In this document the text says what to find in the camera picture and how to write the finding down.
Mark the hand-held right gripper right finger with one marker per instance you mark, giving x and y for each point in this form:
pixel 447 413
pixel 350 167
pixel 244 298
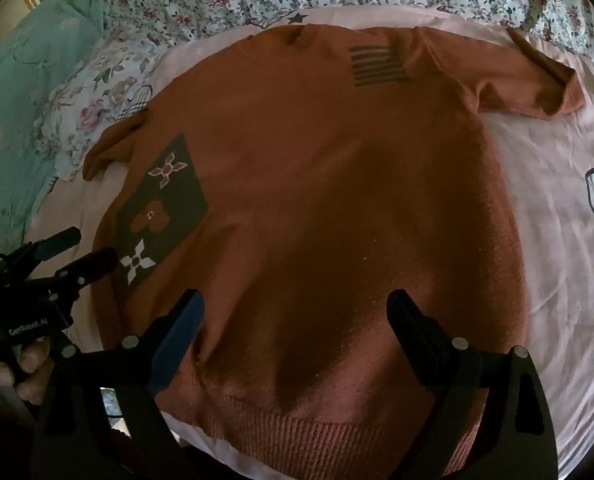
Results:
pixel 408 321

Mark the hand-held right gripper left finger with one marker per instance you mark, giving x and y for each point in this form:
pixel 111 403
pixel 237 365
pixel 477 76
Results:
pixel 179 335

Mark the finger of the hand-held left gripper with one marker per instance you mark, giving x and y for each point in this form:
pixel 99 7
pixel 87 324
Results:
pixel 57 241
pixel 89 266

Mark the orange knit sweater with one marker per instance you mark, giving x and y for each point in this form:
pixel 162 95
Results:
pixel 327 185

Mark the person's left hand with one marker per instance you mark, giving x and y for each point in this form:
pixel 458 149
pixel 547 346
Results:
pixel 33 366

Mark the white floral pillow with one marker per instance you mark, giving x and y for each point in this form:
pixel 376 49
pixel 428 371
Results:
pixel 93 91

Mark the teal floral blanket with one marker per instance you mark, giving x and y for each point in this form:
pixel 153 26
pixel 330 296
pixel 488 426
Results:
pixel 17 85

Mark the pink bed sheet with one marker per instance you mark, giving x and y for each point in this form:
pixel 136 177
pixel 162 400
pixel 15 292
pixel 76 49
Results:
pixel 552 210

